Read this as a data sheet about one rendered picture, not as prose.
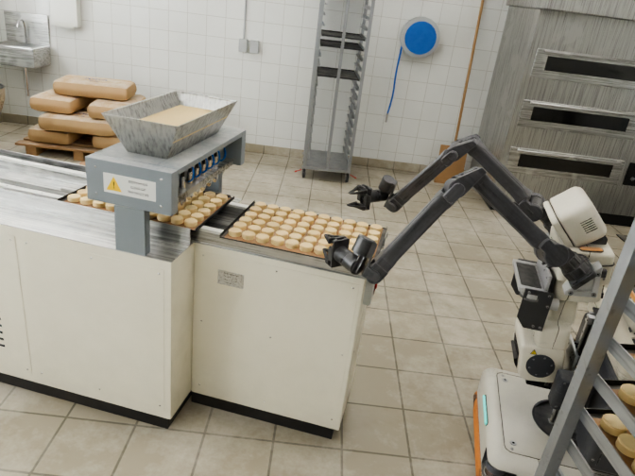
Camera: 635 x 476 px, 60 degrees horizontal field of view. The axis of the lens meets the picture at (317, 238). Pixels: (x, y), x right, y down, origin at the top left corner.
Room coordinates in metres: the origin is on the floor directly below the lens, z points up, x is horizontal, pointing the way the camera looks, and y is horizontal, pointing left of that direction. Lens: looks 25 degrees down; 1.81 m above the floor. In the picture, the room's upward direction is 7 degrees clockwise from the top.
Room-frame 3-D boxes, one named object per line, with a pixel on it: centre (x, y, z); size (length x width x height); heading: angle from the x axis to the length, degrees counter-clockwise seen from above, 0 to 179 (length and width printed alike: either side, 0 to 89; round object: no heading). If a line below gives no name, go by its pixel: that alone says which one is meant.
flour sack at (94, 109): (5.42, 2.15, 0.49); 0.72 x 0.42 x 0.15; 6
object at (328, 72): (5.63, 0.02, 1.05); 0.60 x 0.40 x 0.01; 4
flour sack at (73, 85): (5.45, 2.38, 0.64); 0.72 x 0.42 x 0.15; 97
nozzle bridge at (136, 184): (2.12, 0.61, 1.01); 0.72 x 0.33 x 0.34; 169
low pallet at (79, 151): (5.43, 2.43, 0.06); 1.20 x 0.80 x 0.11; 93
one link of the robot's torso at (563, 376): (1.77, -0.96, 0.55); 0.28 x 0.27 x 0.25; 170
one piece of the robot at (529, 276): (1.86, -0.84, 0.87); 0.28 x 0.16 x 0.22; 170
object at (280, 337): (2.03, 0.11, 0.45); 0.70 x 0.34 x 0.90; 79
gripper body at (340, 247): (1.67, -0.09, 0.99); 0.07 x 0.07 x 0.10; 35
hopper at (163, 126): (2.12, 0.61, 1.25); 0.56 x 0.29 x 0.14; 169
